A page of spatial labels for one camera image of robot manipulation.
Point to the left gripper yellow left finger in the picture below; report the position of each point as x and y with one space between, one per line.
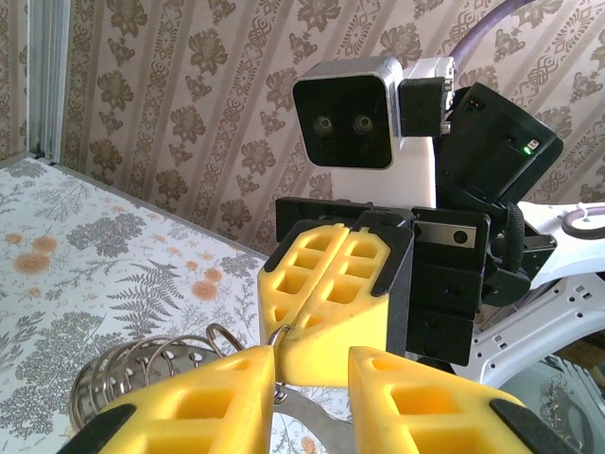
246 378

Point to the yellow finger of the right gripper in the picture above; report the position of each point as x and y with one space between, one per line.
279 302
340 340

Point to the aluminium frame post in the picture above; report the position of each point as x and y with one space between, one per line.
49 71

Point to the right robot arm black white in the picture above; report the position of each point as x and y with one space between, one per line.
543 307

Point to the single silver keyring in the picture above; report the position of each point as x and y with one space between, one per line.
275 338

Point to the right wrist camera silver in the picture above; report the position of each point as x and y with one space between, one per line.
345 118

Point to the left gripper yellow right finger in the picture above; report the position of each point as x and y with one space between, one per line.
378 388

